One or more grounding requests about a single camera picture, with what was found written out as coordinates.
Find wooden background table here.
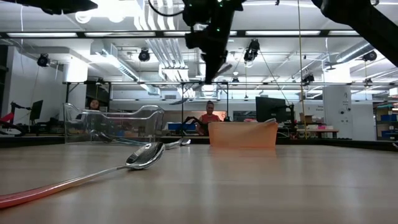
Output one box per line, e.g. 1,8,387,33
295,128,340,140

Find black computer monitor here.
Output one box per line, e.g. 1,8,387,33
255,96,295,124
29,99,44,122

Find black aluminium table frame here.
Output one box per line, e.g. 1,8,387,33
0,134,398,152

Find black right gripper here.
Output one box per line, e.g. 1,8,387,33
185,0,243,83

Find silver round ceiling duct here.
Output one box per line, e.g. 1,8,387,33
334,37,394,65

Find yellow hanging power cord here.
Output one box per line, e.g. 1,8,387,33
297,0,308,140

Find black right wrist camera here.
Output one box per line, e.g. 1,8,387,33
182,1,210,26

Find shelf with blue bins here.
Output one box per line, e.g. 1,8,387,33
373,102,398,141

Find blue storage bin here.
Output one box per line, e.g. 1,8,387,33
167,123,200,131

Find orange plastic container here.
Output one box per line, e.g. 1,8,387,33
207,121,279,150

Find black background workstation frame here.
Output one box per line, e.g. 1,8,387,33
62,80,398,125

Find cardboard box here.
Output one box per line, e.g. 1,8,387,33
298,112,314,125

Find silver spoon orange handle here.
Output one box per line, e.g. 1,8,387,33
0,141,166,210

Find clear plastic container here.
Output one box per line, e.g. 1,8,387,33
63,102,165,146

